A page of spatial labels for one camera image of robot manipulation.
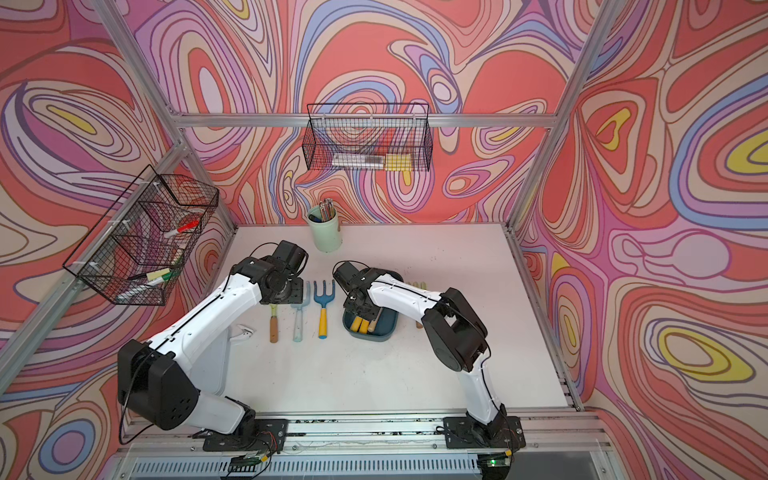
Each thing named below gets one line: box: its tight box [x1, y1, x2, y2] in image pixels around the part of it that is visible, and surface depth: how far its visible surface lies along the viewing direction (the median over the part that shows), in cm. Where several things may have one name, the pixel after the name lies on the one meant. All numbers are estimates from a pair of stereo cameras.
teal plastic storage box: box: [342, 308, 398, 342], surface depth 92 cm
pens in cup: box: [308, 197, 335, 223], surface depth 106 cm
